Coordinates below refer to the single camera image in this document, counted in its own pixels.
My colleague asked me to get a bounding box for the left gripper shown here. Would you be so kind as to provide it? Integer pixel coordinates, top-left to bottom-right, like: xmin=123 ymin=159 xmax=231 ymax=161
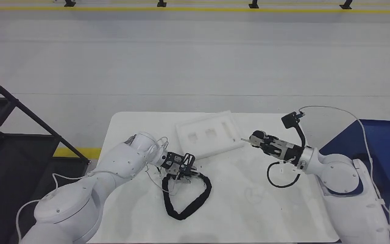
xmin=160 ymin=151 xmax=185 ymax=176

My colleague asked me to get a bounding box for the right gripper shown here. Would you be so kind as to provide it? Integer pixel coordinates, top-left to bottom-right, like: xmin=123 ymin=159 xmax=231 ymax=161
xmin=249 ymin=130 xmax=316 ymax=173

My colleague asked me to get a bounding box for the black cable lock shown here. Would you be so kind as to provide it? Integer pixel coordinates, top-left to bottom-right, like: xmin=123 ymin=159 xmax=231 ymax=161
xmin=161 ymin=171 xmax=213 ymax=221

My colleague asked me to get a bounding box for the white foam tray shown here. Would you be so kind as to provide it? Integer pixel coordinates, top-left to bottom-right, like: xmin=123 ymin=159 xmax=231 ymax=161
xmin=175 ymin=110 xmax=246 ymax=160

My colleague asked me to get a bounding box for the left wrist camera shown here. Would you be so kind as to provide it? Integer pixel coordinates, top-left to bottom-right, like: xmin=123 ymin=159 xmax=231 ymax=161
xmin=180 ymin=152 xmax=197 ymax=170

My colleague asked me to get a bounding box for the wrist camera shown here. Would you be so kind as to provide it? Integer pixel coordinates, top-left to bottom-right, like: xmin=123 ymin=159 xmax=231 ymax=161
xmin=180 ymin=152 xmax=197 ymax=170
xmin=280 ymin=110 xmax=307 ymax=148

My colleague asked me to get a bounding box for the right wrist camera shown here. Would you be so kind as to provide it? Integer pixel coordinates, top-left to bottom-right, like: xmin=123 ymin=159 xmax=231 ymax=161
xmin=280 ymin=110 xmax=307 ymax=148

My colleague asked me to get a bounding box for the black cable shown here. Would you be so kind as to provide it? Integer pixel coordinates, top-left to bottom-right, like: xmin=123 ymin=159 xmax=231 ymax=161
xmin=266 ymin=161 xmax=302 ymax=189

